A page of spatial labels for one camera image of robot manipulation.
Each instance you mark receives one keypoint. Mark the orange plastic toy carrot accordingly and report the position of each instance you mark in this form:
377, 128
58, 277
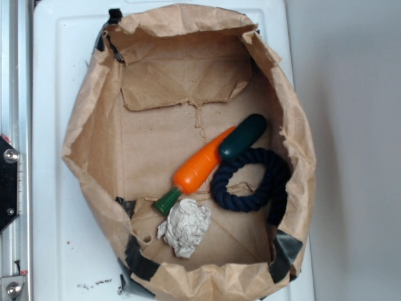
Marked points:
191, 175

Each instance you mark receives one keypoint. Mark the dark green plastic capsule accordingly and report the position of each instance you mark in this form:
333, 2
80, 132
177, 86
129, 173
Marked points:
242, 137

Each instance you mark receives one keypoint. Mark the crumpled white cloth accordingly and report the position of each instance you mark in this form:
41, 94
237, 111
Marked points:
185, 227

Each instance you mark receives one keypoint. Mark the brown paper bag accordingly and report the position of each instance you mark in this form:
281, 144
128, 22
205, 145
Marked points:
160, 85

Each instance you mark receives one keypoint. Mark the black bracket on rail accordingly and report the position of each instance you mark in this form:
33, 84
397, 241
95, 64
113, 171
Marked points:
9, 183

